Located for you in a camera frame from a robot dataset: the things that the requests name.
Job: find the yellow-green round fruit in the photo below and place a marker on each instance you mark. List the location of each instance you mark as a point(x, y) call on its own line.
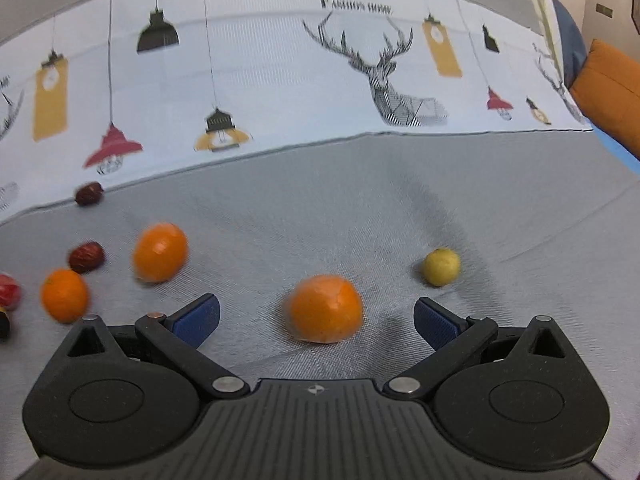
point(441, 266)

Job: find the red date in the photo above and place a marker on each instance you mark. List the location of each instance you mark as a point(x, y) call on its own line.
point(89, 193)
point(86, 257)

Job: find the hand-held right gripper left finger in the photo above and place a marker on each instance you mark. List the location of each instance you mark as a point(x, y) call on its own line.
point(196, 321)

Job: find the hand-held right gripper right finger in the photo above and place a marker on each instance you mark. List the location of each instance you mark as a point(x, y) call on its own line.
point(436, 322)

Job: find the small wall plate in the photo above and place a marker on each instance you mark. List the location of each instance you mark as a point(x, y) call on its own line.
point(604, 10)

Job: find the plastic-wrapped red apple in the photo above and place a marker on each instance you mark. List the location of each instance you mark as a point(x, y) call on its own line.
point(7, 291)

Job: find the green striped cloth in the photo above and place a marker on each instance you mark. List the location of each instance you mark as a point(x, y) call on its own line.
point(542, 10)

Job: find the small orange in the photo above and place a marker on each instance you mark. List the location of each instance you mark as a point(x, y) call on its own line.
point(160, 252)
point(64, 295)
point(325, 310)

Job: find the grey white printed bed sheet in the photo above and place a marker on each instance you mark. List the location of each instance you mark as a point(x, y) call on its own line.
point(280, 85)

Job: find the dark round fruit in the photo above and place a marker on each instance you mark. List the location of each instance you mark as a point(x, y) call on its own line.
point(2, 324)

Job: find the orange pillow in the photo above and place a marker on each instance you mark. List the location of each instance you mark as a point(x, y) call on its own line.
point(607, 95)

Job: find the blue pillow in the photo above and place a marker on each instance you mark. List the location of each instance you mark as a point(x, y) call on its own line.
point(572, 40)

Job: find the grey blanket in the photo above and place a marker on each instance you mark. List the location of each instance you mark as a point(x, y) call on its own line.
point(350, 200)

